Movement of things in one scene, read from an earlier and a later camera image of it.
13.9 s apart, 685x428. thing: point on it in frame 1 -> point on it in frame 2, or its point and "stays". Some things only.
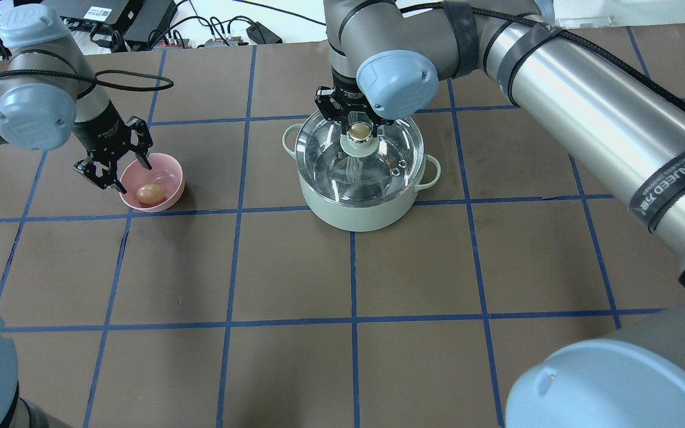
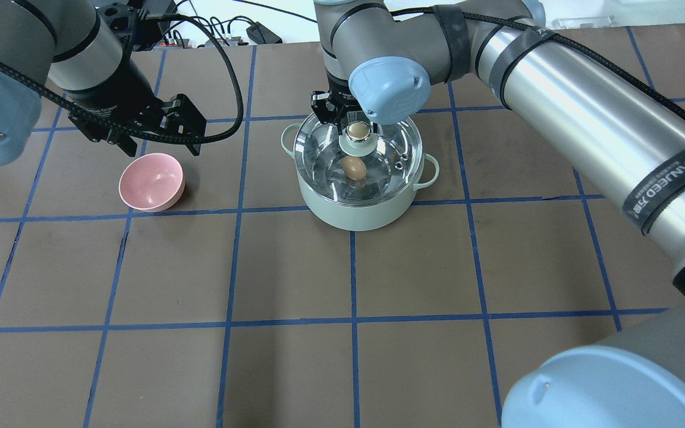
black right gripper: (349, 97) stays
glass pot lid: (357, 169) stays
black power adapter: (261, 35) stays
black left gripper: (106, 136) -> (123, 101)
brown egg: (150, 194) -> (354, 167)
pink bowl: (155, 189) stays
